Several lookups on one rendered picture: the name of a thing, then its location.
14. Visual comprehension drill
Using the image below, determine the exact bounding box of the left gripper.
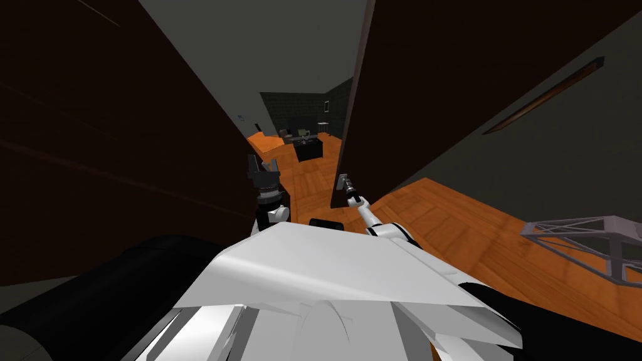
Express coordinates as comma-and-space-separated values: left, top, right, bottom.
246, 154, 282, 191

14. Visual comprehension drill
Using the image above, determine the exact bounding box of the black cabinet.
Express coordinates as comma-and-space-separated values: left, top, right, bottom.
293, 135, 325, 163

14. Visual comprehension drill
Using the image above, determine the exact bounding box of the dark brown door leaf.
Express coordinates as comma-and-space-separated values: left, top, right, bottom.
329, 0, 642, 210

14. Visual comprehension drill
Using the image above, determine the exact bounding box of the brown framed wall picture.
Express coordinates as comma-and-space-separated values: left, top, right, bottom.
481, 56, 606, 136

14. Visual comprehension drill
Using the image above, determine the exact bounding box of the grey metal frame rack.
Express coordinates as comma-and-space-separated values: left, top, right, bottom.
520, 215, 642, 288

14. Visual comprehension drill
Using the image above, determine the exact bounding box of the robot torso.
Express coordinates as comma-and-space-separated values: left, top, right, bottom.
120, 217, 524, 361

